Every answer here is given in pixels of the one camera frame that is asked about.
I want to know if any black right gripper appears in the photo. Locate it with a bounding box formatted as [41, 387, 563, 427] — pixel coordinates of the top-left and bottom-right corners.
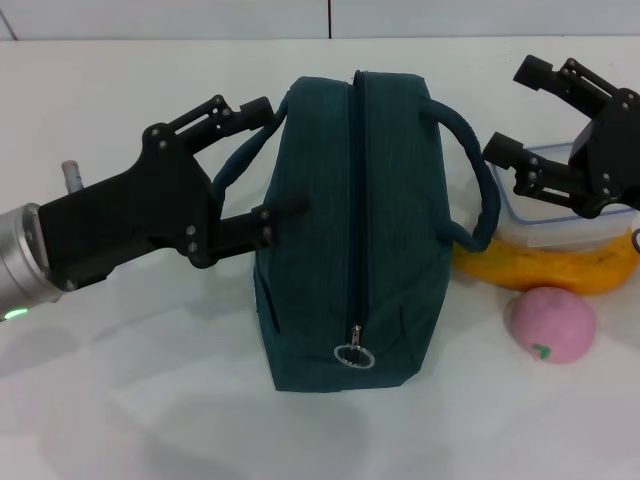
[483, 54, 640, 220]

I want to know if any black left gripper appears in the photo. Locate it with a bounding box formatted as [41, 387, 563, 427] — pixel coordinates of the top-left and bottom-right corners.
[38, 94, 311, 291]

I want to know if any dark blue insulated lunch bag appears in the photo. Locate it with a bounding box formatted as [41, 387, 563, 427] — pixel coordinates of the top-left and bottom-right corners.
[212, 69, 501, 392]

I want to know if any clear plastic lidded food container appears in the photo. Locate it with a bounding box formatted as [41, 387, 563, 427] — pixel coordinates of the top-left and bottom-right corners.
[489, 142, 639, 251]

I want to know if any yellow toy banana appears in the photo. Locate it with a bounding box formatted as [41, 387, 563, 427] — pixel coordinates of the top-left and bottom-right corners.
[452, 227, 640, 297]

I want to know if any pink toy peach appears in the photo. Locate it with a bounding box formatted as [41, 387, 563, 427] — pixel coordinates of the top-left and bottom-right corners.
[502, 285, 598, 366]

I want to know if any silver cylindrical plug stub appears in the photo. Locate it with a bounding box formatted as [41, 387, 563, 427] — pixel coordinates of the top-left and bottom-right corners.
[60, 159, 87, 195]

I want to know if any white ring zipper pull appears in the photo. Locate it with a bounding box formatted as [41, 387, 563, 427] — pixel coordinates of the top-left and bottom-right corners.
[333, 323, 376, 371]

